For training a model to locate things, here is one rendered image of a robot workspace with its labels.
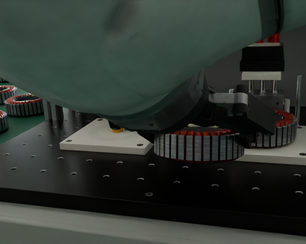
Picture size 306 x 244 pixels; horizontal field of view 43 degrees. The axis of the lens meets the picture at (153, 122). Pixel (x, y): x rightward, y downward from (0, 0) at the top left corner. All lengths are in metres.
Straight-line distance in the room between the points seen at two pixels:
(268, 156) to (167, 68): 0.42
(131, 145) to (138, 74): 0.46
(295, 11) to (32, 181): 0.46
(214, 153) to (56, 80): 0.31
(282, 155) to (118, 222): 0.25
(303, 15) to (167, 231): 0.33
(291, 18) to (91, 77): 0.08
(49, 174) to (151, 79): 0.43
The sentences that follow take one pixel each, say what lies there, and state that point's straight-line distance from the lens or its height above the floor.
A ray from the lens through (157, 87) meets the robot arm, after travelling 0.18.
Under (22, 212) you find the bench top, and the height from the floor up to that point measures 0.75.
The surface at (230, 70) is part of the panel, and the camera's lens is 0.88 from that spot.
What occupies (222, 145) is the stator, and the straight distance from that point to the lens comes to 0.45.
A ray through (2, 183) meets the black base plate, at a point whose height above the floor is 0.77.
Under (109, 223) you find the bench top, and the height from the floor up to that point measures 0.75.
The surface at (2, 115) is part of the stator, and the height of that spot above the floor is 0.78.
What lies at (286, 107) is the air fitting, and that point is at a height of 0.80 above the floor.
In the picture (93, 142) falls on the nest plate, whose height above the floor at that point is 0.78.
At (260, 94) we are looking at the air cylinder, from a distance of 0.76.
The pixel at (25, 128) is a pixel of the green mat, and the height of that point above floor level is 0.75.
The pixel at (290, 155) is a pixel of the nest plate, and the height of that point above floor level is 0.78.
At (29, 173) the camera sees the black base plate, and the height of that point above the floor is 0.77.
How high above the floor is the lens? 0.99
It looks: 16 degrees down
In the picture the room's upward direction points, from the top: 3 degrees counter-clockwise
